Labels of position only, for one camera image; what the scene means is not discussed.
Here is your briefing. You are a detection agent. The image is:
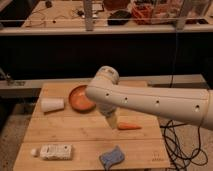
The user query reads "white tube with cap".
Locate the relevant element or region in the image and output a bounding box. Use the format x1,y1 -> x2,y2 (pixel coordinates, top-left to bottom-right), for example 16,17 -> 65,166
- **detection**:
30,144 -> 73,160

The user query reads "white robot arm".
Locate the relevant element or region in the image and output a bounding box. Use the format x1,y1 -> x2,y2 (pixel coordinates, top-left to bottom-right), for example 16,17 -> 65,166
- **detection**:
86,66 -> 213,130

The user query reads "black cable bundle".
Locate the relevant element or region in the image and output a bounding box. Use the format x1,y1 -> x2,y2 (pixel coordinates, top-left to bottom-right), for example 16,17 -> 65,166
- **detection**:
159,119 -> 210,171

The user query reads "white paper cup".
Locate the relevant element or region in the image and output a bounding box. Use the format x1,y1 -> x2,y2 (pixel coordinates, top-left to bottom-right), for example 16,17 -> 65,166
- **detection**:
40,98 -> 65,113

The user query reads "orange carrot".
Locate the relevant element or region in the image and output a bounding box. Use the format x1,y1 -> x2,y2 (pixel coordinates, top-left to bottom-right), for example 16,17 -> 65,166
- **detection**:
117,122 -> 142,130

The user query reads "orange crate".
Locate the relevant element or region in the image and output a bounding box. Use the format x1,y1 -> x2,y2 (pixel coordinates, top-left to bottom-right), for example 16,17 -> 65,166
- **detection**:
131,5 -> 153,25

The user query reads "black bag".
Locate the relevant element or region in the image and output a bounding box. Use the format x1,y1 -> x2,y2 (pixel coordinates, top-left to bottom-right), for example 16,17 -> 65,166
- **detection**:
107,10 -> 131,26

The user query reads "grey metal post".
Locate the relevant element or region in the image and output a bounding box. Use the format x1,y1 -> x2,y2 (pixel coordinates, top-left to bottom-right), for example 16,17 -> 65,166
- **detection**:
83,0 -> 93,31

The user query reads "blue cloth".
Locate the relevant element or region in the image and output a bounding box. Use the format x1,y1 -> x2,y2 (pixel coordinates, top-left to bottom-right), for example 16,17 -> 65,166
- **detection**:
99,146 -> 125,171

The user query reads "orange bowl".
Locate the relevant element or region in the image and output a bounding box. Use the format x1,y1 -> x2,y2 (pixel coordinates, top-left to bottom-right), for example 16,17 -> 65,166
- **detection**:
68,85 -> 96,113

